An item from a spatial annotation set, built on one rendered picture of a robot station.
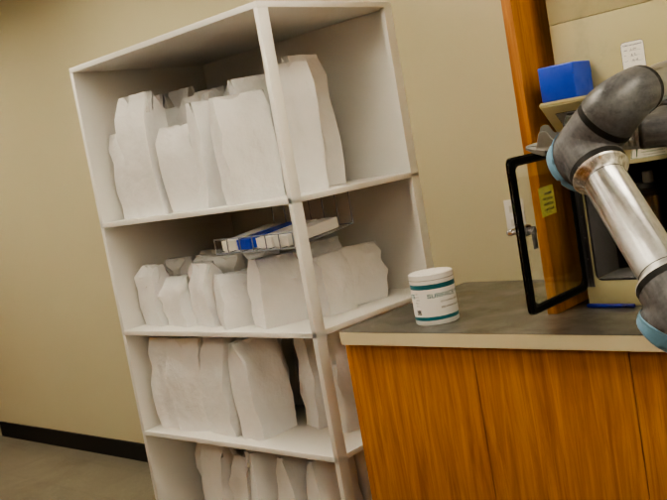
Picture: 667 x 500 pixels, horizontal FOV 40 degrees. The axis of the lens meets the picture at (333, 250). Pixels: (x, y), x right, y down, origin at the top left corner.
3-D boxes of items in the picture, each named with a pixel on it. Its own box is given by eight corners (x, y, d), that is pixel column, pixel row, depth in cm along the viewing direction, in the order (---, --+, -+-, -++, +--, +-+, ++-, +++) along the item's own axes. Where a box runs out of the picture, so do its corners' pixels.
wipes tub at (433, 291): (433, 314, 276) (425, 267, 275) (468, 314, 267) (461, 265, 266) (407, 325, 267) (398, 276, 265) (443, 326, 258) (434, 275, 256)
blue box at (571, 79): (560, 100, 244) (555, 66, 243) (595, 93, 237) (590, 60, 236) (542, 103, 237) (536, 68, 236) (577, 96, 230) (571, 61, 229)
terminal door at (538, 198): (588, 290, 249) (567, 145, 244) (531, 316, 227) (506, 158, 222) (586, 290, 249) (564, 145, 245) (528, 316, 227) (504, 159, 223)
